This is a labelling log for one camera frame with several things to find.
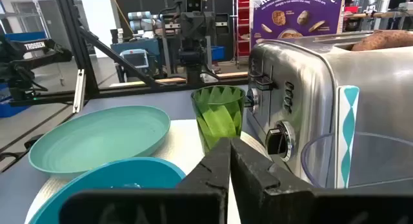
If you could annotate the small blue crate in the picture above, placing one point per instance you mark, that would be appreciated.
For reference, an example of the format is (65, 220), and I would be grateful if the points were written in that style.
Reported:
(217, 53)

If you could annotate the teal green plate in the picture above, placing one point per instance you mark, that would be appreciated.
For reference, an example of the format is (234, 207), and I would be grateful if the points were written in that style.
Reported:
(96, 137)

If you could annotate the cluttered wooden workbench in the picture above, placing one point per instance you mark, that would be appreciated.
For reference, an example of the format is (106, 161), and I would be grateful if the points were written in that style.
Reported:
(377, 15)

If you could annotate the purple raisin cereal box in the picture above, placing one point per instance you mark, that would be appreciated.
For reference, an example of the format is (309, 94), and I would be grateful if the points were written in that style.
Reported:
(297, 4)

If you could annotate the blue equipment cart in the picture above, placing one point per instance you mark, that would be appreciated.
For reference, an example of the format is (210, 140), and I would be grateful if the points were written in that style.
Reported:
(145, 44)

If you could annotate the green faceted tumbler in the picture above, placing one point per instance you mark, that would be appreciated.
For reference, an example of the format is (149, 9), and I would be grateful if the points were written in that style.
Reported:
(216, 117)

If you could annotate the brown toast slice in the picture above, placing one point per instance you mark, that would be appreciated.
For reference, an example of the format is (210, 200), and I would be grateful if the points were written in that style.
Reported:
(384, 40)

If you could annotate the silver four-slot toaster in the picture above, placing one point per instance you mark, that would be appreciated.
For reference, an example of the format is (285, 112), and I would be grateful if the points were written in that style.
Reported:
(371, 88)

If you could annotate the blue storage bin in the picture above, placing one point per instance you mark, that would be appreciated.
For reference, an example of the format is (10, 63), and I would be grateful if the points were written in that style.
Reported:
(26, 36)
(9, 111)

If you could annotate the red shelf rack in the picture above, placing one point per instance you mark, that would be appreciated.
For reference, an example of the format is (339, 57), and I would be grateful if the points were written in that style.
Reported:
(243, 11)

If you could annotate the blue bowl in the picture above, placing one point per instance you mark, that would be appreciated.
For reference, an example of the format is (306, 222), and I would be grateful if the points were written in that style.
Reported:
(129, 175)

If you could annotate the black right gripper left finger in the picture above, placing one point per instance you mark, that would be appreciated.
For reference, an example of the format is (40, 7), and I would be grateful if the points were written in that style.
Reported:
(200, 201)

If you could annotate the black aluminium table frame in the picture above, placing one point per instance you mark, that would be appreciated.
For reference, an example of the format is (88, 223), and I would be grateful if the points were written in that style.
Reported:
(74, 40)

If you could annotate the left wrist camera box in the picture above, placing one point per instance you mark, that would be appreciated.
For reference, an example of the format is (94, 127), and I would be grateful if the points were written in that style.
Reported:
(194, 3)

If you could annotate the white teach pendant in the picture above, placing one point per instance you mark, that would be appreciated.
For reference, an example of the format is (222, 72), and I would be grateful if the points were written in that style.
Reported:
(135, 59)

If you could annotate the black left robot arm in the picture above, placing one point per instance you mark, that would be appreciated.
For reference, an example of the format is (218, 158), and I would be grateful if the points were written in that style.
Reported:
(193, 59)

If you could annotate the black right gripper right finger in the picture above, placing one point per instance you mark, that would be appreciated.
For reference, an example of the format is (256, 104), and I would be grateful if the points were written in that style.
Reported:
(277, 201)

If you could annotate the black background robot arm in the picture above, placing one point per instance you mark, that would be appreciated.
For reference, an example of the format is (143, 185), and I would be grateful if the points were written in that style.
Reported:
(32, 46)

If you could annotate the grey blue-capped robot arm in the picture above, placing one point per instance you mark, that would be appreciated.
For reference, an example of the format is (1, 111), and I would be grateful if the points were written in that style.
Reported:
(138, 15)

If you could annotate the clear glass cup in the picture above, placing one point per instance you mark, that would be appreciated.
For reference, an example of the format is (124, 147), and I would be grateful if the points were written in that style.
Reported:
(380, 159)

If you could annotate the silver metal bracket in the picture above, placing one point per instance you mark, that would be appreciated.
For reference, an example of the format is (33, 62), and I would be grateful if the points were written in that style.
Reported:
(79, 91)

